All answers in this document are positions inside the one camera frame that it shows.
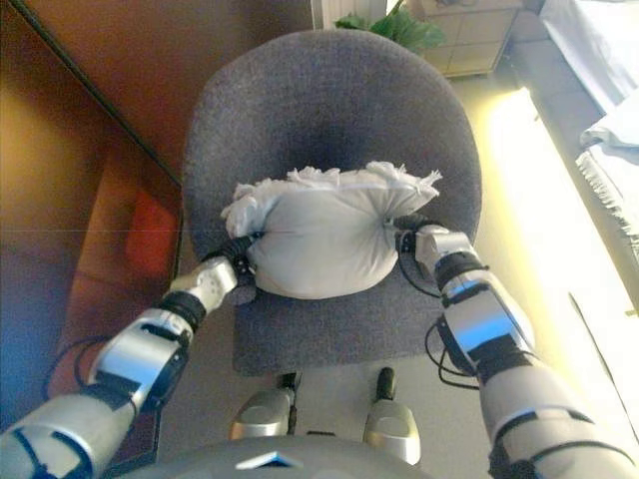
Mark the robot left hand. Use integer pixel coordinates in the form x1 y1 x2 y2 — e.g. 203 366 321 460
219 233 260 263

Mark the white tasselled cushion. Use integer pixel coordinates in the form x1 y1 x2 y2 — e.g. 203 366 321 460
221 160 444 300

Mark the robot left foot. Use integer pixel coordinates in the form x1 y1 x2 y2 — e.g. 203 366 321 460
277 371 303 400

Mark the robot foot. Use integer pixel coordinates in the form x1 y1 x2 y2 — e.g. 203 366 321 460
375 367 398 401
277 371 303 400

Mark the grey fabric armchair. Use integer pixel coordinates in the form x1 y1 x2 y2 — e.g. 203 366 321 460
181 28 484 379

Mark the robot left leg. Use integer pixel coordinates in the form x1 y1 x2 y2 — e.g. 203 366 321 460
228 386 297 441

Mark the brown wooden cabinet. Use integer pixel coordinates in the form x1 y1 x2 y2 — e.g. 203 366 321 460
0 0 185 395

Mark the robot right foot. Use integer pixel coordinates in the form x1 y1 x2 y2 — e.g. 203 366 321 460
375 367 398 401

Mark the silver robot torso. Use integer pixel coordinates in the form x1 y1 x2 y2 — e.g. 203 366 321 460
112 434 493 479

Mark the white robot body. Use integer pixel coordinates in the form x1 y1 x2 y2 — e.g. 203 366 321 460
361 396 420 466

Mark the green leafy plant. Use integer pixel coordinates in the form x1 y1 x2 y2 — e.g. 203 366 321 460
332 2 447 55

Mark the white drawer cabinet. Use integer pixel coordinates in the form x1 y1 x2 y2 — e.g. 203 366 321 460
416 0 523 80

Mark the fringed pale blanket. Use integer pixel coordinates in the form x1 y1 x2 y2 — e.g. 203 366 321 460
573 147 639 273

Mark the pale blue cloth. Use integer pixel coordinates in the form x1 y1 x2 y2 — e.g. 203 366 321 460
579 112 639 150

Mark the white sheet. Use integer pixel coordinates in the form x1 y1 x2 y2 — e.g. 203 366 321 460
541 0 639 119

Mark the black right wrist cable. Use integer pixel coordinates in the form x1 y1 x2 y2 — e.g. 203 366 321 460
398 253 445 299

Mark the black right elbow cable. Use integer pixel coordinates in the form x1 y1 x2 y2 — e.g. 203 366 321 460
423 317 483 390

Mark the black elbow cable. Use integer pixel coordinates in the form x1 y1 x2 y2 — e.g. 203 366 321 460
423 317 483 390
47 336 109 400

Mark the black left elbow cable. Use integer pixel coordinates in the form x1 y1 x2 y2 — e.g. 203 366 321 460
47 336 109 400

